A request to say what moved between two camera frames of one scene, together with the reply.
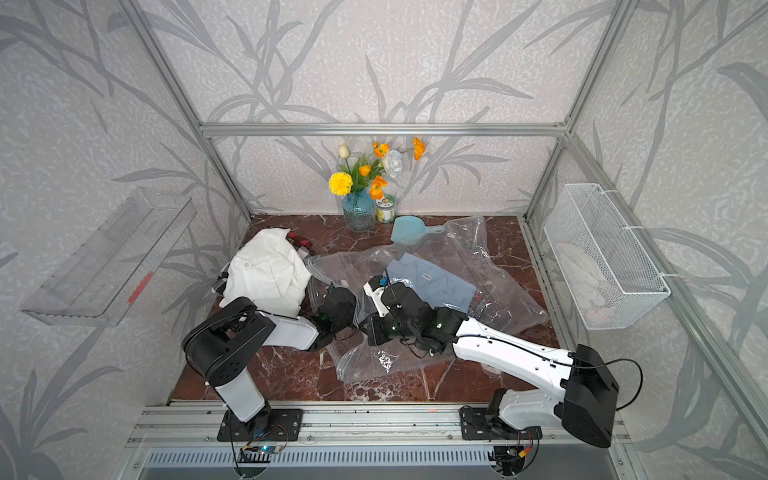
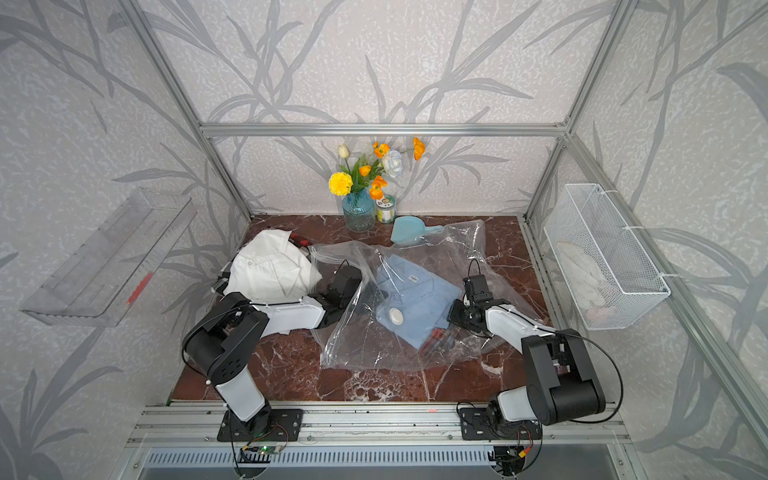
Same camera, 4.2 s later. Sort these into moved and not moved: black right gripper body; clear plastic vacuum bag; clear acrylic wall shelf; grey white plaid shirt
Moved: black right gripper body
Not moved: clear plastic vacuum bag; clear acrylic wall shelf; grey white plaid shirt
